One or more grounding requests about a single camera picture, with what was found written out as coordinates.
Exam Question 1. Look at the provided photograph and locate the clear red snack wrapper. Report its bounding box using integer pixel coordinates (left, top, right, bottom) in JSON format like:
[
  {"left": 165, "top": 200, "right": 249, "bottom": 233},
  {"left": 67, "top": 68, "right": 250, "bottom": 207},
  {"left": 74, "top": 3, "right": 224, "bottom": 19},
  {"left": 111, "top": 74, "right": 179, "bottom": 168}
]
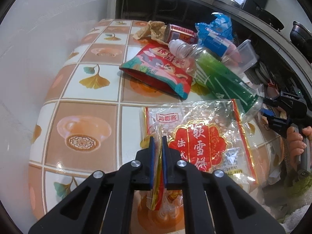
[{"left": 139, "top": 99, "right": 259, "bottom": 211}]

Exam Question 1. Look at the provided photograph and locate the red milk drink can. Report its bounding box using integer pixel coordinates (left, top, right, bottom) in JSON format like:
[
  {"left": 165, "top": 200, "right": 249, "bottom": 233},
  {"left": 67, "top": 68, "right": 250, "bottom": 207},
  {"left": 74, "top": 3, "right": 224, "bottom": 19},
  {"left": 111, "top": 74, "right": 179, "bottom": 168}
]
[{"left": 163, "top": 24, "right": 198, "bottom": 44}]

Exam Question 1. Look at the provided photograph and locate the brown paper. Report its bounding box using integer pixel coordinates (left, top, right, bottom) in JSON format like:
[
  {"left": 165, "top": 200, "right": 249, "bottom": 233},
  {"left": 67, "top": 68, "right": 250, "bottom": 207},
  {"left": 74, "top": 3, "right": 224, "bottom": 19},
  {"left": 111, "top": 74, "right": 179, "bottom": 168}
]
[{"left": 133, "top": 21, "right": 168, "bottom": 45}]

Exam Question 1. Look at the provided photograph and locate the person's right hand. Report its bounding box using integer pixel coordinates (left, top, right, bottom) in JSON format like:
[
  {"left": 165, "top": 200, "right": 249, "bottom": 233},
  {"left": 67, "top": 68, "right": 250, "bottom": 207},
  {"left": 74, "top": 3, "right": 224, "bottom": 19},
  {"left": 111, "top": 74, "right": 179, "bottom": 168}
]
[{"left": 287, "top": 126, "right": 307, "bottom": 168}]

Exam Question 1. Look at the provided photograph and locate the green plastic bottle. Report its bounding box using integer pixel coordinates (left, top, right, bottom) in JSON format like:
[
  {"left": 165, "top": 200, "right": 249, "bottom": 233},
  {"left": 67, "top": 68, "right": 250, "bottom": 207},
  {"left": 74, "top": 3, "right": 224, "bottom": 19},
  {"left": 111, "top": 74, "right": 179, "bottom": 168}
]
[{"left": 168, "top": 39, "right": 263, "bottom": 123}]

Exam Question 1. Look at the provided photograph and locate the white fluffy towel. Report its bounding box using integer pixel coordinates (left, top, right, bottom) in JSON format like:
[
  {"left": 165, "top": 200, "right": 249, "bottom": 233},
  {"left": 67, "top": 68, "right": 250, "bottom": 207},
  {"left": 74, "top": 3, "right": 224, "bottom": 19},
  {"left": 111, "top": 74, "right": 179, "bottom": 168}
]
[{"left": 262, "top": 187, "right": 311, "bottom": 233}]

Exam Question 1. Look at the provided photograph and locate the clear plastic food container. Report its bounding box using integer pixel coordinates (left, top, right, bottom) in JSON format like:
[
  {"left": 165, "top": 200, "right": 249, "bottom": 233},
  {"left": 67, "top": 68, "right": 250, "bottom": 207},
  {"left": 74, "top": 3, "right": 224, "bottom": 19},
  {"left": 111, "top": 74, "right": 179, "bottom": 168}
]
[{"left": 222, "top": 39, "right": 258, "bottom": 75}]

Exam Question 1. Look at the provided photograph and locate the blue white carton box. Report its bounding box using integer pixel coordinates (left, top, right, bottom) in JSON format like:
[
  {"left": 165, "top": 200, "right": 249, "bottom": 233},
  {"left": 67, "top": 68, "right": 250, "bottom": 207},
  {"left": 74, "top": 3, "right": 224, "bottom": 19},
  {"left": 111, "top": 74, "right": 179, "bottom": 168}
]
[{"left": 203, "top": 31, "right": 237, "bottom": 58}]

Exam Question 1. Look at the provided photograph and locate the blue plastic bag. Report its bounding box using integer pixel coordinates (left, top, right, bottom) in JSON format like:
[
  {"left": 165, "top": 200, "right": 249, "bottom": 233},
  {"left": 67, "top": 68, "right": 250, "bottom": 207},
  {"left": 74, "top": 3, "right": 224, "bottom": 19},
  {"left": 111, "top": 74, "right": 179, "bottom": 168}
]
[{"left": 195, "top": 12, "right": 233, "bottom": 44}]

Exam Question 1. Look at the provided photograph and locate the patterned tile tablecloth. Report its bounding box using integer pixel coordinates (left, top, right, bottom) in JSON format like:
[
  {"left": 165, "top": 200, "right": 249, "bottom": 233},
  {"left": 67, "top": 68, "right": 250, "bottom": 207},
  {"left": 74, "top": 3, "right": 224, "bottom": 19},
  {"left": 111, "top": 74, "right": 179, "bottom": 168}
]
[{"left": 29, "top": 19, "right": 279, "bottom": 233}]

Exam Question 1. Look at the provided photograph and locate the black wok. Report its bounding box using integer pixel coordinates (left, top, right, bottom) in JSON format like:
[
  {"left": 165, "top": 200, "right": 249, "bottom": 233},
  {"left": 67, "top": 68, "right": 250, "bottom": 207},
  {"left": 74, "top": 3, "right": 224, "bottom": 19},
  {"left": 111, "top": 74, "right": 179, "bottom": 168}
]
[{"left": 252, "top": 0, "right": 284, "bottom": 32}]

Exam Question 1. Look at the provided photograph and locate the red cartoon snack bag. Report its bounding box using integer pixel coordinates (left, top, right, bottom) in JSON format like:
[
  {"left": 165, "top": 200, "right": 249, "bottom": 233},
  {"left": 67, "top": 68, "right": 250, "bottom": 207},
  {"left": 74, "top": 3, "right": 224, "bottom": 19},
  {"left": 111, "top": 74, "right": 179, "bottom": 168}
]
[{"left": 120, "top": 41, "right": 192, "bottom": 100}]

